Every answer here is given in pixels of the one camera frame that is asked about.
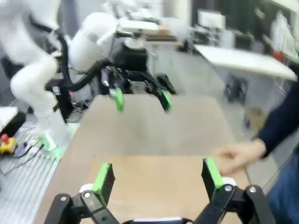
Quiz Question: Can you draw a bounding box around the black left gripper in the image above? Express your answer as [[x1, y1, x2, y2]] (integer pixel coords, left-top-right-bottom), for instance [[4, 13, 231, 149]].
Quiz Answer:
[[101, 39, 178, 114]]

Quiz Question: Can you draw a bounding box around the white computer monitor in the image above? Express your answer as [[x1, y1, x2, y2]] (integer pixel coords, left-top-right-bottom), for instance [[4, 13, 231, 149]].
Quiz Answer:
[[197, 9, 227, 30]]

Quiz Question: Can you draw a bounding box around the yellow emergency stop button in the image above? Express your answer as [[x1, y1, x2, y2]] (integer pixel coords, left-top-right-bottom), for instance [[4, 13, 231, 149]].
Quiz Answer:
[[0, 134, 18, 154]]

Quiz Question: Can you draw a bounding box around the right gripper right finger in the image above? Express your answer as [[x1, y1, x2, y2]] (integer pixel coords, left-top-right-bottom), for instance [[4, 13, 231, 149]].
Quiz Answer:
[[195, 158, 276, 224]]

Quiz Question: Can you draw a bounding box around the dark storage shelf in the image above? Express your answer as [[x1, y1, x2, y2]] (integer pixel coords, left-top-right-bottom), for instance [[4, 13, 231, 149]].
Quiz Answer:
[[253, 0, 299, 63]]

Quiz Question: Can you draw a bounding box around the person's left hand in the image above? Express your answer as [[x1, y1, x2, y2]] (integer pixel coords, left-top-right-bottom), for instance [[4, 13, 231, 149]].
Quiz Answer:
[[212, 139, 267, 176]]

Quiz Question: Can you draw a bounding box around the slotted aluminium base plate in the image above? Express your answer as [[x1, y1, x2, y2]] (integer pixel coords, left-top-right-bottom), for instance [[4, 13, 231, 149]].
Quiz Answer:
[[0, 122, 80, 224]]

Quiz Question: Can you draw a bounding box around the thin black cable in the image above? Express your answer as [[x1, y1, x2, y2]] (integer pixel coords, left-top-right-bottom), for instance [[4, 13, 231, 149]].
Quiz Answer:
[[0, 142, 45, 176]]

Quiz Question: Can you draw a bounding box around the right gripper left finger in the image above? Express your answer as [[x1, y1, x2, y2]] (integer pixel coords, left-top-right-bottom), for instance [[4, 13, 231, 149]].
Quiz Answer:
[[44, 163, 117, 224]]

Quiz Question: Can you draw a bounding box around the person's dark-sleeved left forearm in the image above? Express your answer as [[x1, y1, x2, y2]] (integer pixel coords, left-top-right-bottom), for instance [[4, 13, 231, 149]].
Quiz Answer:
[[254, 80, 299, 160]]

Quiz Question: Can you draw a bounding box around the cluttered background desk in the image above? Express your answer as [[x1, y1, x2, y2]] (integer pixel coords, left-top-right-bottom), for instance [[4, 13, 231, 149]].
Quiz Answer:
[[116, 17, 186, 46]]

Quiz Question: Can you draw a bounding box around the small brown carton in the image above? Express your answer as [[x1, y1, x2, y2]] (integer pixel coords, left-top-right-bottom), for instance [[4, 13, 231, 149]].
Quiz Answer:
[[242, 106, 270, 141]]

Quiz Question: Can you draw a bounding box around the white background table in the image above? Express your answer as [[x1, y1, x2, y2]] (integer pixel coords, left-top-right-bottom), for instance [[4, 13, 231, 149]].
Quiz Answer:
[[193, 43, 298, 82]]

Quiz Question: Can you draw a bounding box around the brown cardboard box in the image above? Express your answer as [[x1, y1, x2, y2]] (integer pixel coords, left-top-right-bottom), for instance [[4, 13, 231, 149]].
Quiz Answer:
[[67, 154, 249, 224]]

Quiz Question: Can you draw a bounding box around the black corrugated cable hose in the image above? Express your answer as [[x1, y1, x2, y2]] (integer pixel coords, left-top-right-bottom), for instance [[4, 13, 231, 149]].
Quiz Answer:
[[29, 17, 112, 92]]

